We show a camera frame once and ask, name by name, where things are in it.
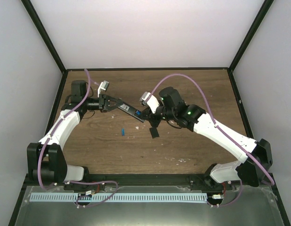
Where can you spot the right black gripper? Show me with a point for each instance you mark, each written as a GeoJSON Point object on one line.
{"type": "Point", "coordinates": [154, 123]}

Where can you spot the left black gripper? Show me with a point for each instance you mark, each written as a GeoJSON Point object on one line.
{"type": "Point", "coordinates": [104, 106]}

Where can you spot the black remote control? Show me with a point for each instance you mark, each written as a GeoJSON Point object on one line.
{"type": "Point", "coordinates": [130, 110]}

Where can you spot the black battery cover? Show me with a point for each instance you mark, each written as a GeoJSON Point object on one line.
{"type": "Point", "coordinates": [154, 132]}

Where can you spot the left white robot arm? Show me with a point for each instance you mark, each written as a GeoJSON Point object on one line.
{"type": "Point", "coordinates": [45, 159]}

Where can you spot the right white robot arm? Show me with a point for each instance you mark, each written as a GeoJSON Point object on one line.
{"type": "Point", "coordinates": [253, 158]}

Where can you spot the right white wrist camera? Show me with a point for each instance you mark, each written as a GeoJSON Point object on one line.
{"type": "Point", "coordinates": [150, 100]}

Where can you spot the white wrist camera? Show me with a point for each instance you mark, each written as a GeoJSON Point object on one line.
{"type": "Point", "coordinates": [102, 87]}
{"type": "Point", "coordinates": [150, 100]}

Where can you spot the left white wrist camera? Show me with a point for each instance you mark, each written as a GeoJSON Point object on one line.
{"type": "Point", "coordinates": [102, 87]}

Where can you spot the black aluminium front rail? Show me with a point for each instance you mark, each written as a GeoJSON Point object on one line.
{"type": "Point", "coordinates": [195, 181]}

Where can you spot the light blue slotted cable duct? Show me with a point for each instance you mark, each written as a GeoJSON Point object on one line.
{"type": "Point", "coordinates": [120, 197]}

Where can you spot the left black frame post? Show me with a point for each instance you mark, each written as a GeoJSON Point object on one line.
{"type": "Point", "coordinates": [43, 33]}

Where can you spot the black frame post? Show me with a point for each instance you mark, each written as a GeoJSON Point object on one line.
{"type": "Point", "coordinates": [262, 12]}
{"type": "Point", "coordinates": [43, 33]}

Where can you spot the right black frame post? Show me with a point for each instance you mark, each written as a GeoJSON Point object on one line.
{"type": "Point", "coordinates": [262, 12]}

